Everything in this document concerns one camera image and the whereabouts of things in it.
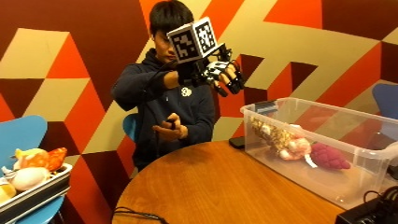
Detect person in navy hoodie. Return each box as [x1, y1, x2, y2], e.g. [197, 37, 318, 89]
[109, 0, 219, 172]

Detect blue chair behind person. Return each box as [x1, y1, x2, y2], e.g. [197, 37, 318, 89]
[123, 112, 140, 144]

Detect black phone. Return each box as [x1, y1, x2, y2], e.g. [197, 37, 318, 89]
[228, 135, 246, 150]

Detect white cube with black markers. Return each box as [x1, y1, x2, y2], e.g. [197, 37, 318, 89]
[165, 16, 220, 64]

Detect brown spotted soft toy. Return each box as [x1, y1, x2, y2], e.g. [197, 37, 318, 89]
[249, 117, 301, 154]

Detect pink soft toy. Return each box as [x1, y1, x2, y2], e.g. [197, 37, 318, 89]
[277, 136, 313, 161]

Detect clear plastic storage bin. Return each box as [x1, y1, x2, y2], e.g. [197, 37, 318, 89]
[238, 96, 398, 211]

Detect magenta raspberry soft toy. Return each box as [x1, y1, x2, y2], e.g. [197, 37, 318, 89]
[310, 142, 352, 171]

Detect orange soft toy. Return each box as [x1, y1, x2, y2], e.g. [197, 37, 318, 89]
[14, 147, 68, 173]

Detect blue chair with rounded back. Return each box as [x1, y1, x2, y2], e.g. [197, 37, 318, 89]
[370, 82, 398, 120]

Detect large blue chair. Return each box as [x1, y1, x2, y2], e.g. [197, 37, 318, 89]
[0, 115, 67, 224]

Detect white round soft toy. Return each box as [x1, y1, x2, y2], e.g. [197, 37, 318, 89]
[2, 166, 52, 192]

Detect white tray box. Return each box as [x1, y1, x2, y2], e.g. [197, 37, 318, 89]
[0, 162, 73, 224]

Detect yellow soft toy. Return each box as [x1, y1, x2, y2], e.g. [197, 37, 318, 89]
[0, 181, 18, 203]

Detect black box device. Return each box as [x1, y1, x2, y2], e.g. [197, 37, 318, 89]
[333, 196, 398, 224]

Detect black glove cable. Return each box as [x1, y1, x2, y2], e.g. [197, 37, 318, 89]
[143, 59, 180, 104]

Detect thin black table cable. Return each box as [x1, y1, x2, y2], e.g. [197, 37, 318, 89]
[111, 206, 171, 224]

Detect looped black cables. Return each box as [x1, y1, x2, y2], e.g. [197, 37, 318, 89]
[362, 185, 398, 216]

